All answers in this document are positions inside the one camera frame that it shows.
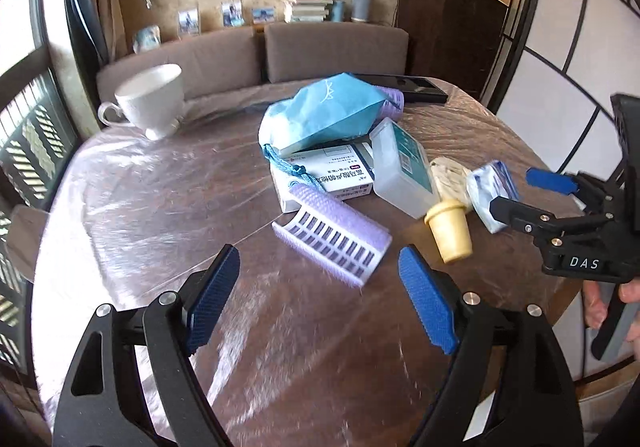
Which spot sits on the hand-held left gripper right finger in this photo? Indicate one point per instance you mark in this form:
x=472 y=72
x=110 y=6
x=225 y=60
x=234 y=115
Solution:
x=430 y=302

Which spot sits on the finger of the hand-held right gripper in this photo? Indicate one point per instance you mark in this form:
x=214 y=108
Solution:
x=550 y=181
x=520 y=217

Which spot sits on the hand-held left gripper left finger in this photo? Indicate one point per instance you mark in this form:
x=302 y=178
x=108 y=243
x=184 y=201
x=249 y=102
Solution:
x=215 y=297

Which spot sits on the white blue tissue packet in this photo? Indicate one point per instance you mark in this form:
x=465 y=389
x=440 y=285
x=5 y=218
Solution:
x=487 y=189

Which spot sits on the purple hair roller white clip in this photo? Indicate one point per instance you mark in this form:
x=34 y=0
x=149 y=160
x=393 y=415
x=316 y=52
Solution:
x=325 y=237

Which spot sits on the person's right hand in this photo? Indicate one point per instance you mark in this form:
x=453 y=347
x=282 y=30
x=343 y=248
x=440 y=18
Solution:
x=595 y=304

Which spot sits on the white panelled sliding door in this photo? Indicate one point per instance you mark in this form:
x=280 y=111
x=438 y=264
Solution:
x=560 y=27

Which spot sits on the black flat box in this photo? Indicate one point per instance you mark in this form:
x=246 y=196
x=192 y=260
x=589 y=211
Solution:
x=425 y=89

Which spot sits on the white medicine box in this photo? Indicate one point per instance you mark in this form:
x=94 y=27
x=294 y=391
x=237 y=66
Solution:
x=340 y=172

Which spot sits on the dark wooden cabinet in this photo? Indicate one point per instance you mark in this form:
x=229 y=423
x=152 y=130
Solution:
x=450 y=27

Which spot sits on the white teacup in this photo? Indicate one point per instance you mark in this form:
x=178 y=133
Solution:
x=150 y=97

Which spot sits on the brown sofa back cushion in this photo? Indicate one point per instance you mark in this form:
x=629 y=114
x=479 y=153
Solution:
x=335 y=49
x=200 y=57

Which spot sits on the dark patterned window railing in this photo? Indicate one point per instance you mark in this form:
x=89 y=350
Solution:
x=30 y=137

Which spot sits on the grey cylinder speaker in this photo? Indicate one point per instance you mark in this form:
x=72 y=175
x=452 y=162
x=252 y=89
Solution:
x=362 y=6

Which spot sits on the blue cup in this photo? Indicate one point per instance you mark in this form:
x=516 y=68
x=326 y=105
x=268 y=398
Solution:
x=338 y=11

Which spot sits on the stack of books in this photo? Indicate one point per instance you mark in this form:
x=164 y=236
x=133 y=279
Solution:
x=306 y=4

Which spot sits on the rounded photo frame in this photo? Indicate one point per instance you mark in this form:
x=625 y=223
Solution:
x=146 y=39

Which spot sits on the acrylic portrait photo frame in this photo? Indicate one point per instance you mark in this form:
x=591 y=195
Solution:
x=188 y=23
x=232 y=14

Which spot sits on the small landscape photo frame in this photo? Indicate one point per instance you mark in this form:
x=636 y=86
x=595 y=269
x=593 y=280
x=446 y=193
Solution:
x=263 y=16

